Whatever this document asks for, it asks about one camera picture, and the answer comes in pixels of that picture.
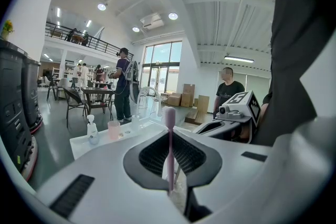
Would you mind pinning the person's black clothing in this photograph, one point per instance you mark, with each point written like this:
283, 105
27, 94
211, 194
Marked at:
296, 60

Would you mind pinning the glass entrance doors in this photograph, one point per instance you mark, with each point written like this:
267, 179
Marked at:
162, 60

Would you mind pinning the clear soap bottle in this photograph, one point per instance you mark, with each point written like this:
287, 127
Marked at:
92, 133

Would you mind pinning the person's right forearm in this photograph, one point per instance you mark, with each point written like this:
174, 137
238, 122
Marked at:
263, 112

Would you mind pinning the ceiling tube light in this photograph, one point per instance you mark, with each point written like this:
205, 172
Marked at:
239, 59

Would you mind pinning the oval dark white-rimmed board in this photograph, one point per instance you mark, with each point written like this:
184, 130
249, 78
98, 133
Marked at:
134, 86

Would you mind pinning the round ceiling downlight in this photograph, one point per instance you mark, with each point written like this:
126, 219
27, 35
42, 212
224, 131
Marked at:
102, 6
173, 16
135, 29

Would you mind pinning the pink toothbrush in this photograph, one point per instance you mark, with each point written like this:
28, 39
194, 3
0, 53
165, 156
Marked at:
170, 115

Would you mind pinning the pink translucent cup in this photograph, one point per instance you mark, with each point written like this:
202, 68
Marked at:
114, 129

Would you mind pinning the black mezzanine railing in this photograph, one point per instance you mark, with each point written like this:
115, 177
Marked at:
99, 44

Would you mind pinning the flat cardboard sheet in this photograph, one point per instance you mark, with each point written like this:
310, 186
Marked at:
203, 103

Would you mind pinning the black coffee machines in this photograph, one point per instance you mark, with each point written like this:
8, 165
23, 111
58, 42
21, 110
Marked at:
13, 112

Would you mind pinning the white ceramic sink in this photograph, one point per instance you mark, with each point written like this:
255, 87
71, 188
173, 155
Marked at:
141, 136

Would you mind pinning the grey backpack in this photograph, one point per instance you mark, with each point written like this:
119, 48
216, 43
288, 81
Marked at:
128, 70

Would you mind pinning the black service robot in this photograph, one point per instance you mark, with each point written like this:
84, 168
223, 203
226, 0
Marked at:
31, 91

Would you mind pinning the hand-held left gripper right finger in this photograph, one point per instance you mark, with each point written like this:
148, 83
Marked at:
236, 178

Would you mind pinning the flat cardboard sheets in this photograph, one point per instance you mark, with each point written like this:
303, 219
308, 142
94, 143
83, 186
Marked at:
189, 87

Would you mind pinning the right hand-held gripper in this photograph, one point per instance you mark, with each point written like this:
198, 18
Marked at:
242, 102

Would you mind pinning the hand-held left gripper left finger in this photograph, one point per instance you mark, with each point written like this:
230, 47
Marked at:
105, 170

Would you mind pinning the potted yellow flowers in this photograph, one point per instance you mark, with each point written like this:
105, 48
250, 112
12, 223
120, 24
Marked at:
5, 34

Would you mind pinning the dark glass-top table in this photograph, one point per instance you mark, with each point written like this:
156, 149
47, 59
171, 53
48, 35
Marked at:
97, 89

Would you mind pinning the dark wicker armchair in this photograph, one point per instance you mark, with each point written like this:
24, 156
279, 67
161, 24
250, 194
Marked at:
74, 102

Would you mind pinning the small tan object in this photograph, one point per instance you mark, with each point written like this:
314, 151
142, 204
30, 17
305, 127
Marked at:
120, 135

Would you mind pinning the cardboard box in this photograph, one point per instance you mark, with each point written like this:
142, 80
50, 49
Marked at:
186, 101
174, 99

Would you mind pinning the white ceiling air conditioner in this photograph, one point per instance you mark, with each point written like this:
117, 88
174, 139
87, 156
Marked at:
152, 22

